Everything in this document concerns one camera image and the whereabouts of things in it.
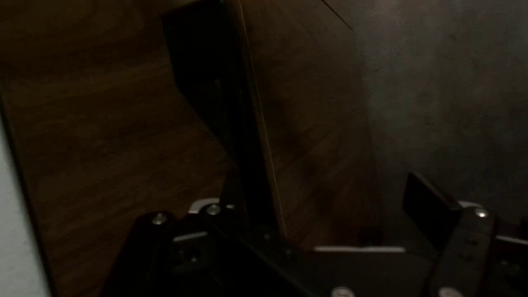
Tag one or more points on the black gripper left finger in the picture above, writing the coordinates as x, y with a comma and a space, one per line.
158, 247

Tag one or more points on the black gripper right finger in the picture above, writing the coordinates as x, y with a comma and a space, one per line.
462, 241

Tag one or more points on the wood-fronted white drawer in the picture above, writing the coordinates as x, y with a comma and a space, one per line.
109, 153

